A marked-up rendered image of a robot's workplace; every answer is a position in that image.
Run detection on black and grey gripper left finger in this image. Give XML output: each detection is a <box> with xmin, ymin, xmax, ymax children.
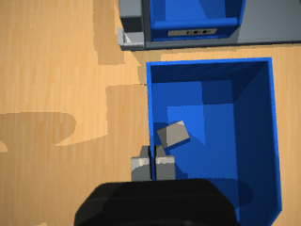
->
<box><xmin>131</xmin><ymin>145</ymin><xmax>152</xmax><ymax>182</ymax></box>

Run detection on blue bin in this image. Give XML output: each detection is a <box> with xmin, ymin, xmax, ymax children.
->
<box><xmin>150</xmin><ymin>0</ymin><xmax>246</xmax><ymax>41</ymax></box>
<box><xmin>146</xmin><ymin>57</ymin><xmax>282</xmax><ymax>226</ymax></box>

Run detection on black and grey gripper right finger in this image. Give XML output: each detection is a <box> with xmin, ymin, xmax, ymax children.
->
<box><xmin>154</xmin><ymin>145</ymin><xmax>176</xmax><ymax>180</ymax></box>

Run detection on grey metal block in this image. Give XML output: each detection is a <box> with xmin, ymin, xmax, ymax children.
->
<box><xmin>157</xmin><ymin>121</ymin><xmax>190</xmax><ymax>148</ymax></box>

